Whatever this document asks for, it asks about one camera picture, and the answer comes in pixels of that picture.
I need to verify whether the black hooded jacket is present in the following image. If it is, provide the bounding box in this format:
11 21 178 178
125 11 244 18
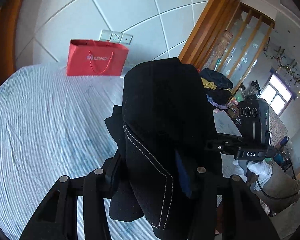
105 57 222 239

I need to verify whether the pile of folded clothes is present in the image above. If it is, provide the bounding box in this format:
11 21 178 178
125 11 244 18
199 68 234 111

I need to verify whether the white gloved right hand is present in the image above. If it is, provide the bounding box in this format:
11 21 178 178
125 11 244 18
232 160 272 184

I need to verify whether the wooden glass partition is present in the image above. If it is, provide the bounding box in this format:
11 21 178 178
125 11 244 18
179 0 275 94

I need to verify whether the red paper gift bag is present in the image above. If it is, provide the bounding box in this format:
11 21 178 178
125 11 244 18
66 40 129 76

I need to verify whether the black cable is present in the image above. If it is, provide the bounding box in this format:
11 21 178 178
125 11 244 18
255 177 300 201

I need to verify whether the white wall socket panel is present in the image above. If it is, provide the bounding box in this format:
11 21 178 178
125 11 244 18
99 30 133 45

